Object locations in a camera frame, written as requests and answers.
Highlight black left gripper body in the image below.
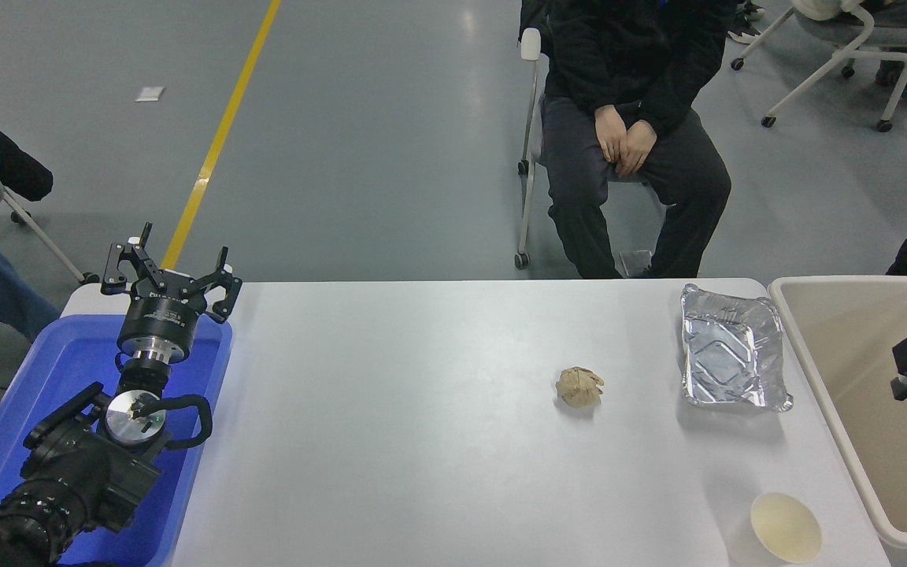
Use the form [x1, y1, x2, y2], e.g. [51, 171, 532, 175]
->
[118, 270, 204, 349]

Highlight white paper cup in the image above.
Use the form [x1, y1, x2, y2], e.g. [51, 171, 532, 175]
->
[750, 492, 823, 565]

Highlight person's left hand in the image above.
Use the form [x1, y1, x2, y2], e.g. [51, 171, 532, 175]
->
[617, 120, 659, 177]

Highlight person's right hand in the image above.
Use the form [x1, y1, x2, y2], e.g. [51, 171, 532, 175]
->
[594, 106, 629, 165]

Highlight large pale plastic bin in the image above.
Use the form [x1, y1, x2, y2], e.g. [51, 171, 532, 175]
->
[768, 276, 907, 567]

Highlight grey seat chair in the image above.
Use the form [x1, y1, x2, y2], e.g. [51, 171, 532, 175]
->
[0, 175, 100, 286]

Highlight blue plastic tray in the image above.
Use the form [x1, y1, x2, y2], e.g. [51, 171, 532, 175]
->
[0, 313, 234, 567]

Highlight silver foil tray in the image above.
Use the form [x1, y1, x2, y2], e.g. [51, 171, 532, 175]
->
[680, 283, 794, 413]

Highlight crumpled tan paper ball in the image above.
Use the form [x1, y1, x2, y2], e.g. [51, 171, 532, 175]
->
[556, 366, 605, 409]

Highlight white frame chair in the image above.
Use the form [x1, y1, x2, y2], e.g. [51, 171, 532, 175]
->
[514, 28, 694, 270]
[731, 0, 907, 133]

